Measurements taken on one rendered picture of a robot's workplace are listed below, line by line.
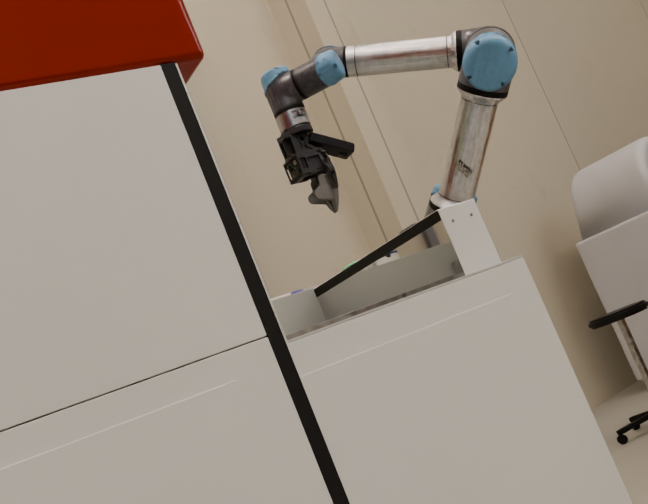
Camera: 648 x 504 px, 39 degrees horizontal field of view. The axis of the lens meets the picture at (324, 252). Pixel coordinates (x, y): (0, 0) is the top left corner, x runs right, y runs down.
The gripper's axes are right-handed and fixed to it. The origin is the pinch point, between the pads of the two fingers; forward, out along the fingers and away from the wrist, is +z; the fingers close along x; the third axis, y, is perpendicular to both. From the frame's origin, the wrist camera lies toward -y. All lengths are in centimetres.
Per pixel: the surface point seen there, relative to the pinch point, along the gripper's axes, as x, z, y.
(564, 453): 46, 64, 6
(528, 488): 46, 66, 16
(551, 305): -259, 43, -292
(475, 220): 40.0, 18.9, -2.0
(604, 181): -203, -14, -320
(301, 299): -15.0, 16.1, 9.6
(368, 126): -203, -82, -171
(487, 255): 40.0, 26.1, -1.3
